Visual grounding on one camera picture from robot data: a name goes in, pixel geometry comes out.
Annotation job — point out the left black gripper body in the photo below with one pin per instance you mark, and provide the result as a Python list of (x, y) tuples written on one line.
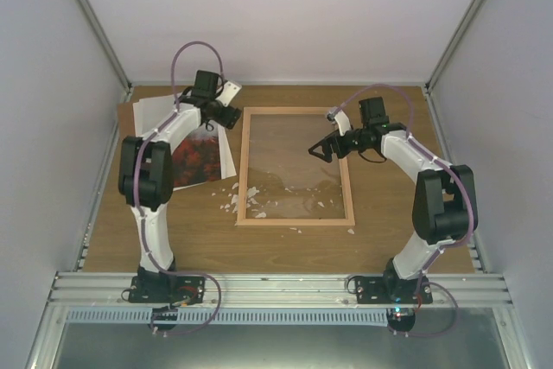
[(223, 120)]

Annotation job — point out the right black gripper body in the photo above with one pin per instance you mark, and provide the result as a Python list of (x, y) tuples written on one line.
[(345, 150)]

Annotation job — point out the clear plastic frame sheet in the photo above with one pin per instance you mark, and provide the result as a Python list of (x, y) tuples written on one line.
[(298, 161)]

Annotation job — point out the light wooden picture frame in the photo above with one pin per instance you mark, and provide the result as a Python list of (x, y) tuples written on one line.
[(242, 170)]

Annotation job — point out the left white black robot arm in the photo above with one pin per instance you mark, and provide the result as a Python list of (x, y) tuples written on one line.
[(145, 176)]

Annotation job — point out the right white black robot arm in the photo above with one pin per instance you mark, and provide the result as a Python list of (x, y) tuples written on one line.
[(444, 212)]

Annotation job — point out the white paper sheet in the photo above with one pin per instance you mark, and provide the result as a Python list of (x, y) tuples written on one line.
[(150, 112)]

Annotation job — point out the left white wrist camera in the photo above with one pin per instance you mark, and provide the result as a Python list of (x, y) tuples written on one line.
[(229, 92)]

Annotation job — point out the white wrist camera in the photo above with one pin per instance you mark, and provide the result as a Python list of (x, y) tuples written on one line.
[(229, 92), (338, 118)]

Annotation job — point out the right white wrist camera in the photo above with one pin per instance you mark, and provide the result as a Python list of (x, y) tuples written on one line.
[(338, 118)]

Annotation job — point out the brown frame backing board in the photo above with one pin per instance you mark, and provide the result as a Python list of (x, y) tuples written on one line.
[(126, 123)]

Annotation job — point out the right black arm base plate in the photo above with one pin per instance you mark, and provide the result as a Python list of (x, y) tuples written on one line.
[(377, 289)]

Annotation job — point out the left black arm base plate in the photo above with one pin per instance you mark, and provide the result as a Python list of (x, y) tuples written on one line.
[(162, 288)]

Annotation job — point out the left aluminium corner post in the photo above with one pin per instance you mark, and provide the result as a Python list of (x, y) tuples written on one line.
[(102, 38)]

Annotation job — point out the aluminium corner post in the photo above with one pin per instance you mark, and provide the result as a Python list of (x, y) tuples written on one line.
[(102, 38), (454, 42)]

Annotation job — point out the right aluminium corner post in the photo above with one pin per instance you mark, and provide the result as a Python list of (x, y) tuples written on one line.
[(454, 42)]

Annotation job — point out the aluminium front mounting rail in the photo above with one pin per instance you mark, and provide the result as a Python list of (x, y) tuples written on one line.
[(263, 291)]

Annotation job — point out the slotted grey cable duct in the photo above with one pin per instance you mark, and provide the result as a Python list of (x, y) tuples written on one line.
[(310, 317)]

